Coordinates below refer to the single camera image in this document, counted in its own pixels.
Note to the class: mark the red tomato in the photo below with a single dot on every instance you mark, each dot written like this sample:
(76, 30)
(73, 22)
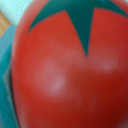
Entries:
(69, 64)

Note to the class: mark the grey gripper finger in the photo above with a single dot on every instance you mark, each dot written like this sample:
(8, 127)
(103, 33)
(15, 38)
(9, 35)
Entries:
(7, 112)

